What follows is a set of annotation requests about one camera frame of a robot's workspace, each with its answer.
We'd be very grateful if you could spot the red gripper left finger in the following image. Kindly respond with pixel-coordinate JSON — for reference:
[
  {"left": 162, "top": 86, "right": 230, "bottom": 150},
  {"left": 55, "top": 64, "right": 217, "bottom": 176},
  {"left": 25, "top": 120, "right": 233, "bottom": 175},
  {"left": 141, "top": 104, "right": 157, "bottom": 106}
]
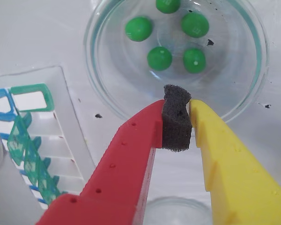
[{"left": 37, "top": 83, "right": 192, "bottom": 225}]

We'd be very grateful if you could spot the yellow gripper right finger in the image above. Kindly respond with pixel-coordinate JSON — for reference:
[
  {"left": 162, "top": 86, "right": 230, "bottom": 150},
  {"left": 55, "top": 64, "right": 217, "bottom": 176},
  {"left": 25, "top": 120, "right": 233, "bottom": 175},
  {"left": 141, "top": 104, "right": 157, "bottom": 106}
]
[{"left": 189, "top": 99, "right": 281, "bottom": 225}]

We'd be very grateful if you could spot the clear glass bowl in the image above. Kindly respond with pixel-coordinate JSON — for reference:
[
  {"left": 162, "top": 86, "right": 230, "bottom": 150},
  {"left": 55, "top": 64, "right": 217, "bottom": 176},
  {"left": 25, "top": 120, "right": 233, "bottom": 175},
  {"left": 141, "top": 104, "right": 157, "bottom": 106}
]
[
  {"left": 146, "top": 196, "right": 213, "bottom": 225},
  {"left": 83, "top": 0, "right": 270, "bottom": 124}
]

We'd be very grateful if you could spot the green blue weekly pill organizer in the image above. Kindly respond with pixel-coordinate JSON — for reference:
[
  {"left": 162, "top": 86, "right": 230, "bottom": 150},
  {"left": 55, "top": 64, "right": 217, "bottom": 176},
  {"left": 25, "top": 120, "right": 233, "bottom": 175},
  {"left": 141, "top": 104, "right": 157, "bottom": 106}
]
[{"left": 0, "top": 65, "right": 96, "bottom": 225}]

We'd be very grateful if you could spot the green round pill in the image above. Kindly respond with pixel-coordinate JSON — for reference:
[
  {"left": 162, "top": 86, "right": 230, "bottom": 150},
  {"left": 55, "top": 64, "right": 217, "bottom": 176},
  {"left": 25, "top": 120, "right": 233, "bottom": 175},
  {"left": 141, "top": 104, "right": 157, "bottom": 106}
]
[
  {"left": 147, "top": 46, "right": 173, "bottom": 72},
  {"left": 182, "top": 48, "right": 207, "bottom": 74},
  {"left": 125, "top": 16, "right": 153, "bottom": 43},
  {"left": 155, "top": 0, "right": 181, "bottom": 14},
  {"left": 180, "top": 12, "right": 210, "bottom": 38}
]

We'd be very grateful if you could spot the pale grey tablecloth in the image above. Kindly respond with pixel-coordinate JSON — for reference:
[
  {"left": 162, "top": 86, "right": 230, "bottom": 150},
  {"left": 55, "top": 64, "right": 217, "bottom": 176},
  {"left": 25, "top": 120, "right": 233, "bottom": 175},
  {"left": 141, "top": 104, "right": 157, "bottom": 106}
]
[{"left": 0, "top": 0, "right": 281, "bottom": 225}]

